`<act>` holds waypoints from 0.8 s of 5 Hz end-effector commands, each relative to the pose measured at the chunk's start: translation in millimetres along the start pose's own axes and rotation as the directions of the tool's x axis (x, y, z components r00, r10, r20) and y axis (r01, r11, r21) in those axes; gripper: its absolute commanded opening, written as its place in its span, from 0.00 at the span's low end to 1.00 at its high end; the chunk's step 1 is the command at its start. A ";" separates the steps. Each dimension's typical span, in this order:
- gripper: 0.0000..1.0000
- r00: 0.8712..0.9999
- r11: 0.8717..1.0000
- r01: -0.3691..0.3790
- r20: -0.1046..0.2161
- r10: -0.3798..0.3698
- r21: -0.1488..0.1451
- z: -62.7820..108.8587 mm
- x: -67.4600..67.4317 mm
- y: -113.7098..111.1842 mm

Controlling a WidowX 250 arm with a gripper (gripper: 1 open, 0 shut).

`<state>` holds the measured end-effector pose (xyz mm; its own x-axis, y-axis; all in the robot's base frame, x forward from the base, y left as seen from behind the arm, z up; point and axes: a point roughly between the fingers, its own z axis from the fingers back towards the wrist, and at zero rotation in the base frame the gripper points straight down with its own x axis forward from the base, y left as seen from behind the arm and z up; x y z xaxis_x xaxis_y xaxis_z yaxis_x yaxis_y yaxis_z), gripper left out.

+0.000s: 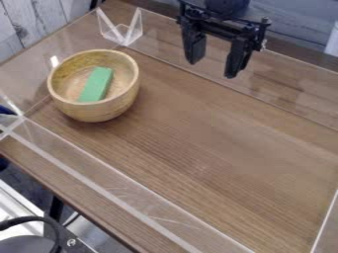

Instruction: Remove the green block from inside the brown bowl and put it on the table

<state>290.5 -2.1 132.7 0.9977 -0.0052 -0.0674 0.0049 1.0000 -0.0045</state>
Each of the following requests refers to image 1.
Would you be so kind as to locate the black table leg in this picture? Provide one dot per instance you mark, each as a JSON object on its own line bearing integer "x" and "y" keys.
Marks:
{"x": 56, "y": 209}

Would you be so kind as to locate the blue object at left edge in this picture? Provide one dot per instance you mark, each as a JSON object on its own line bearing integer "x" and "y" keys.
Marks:
{"x": 5, "y": 111}

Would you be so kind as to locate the green rectangular block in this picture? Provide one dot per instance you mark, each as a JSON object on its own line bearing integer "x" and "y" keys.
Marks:
{"x": 96, "y": 85}

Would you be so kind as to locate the white object at right edge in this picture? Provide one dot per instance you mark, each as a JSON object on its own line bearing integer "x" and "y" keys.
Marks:
{"x": 331, "y": 47}

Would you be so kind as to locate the clear acrylic table enclosure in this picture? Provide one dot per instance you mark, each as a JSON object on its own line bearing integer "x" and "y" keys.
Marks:
{"x": 216, "y": 166}

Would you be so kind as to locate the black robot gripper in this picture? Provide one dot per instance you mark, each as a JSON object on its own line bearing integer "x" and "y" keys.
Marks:
{"x": 228, "y": 20}

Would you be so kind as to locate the black metal bracket with bolt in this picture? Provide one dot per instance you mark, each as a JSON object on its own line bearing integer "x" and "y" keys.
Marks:
{"x": 69, "y": 242}

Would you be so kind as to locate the light wooden bowl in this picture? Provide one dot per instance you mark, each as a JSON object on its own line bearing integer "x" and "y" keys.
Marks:
{"x": 68, "y": 77}

